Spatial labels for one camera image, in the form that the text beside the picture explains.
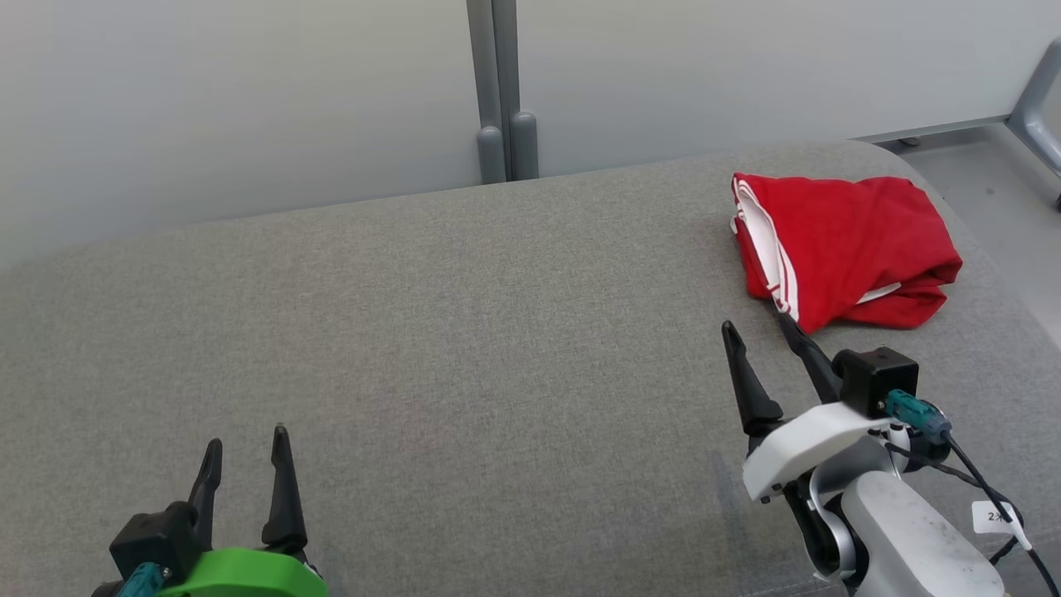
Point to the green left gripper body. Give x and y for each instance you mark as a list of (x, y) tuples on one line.
[(249, 576)]

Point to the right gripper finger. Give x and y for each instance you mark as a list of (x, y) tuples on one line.
[(753, 398), (816, 365)]

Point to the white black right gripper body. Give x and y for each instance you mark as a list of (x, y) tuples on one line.
[(804, 448)]

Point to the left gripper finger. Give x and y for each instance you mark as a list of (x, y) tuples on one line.
[(207, 497), (284, 514)]

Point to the red jersey with number print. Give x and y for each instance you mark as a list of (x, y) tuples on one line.
[(845, 232)]

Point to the grey partition leg with caster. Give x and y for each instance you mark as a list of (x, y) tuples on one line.
[(1028, 120)]

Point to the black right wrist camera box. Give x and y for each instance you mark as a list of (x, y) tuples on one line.
[(874, 377)]

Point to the grey partition base rail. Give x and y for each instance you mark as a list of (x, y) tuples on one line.
[(937, 130)]

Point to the grey partition post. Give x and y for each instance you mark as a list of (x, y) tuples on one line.
[(524, 149), (491, 157)]

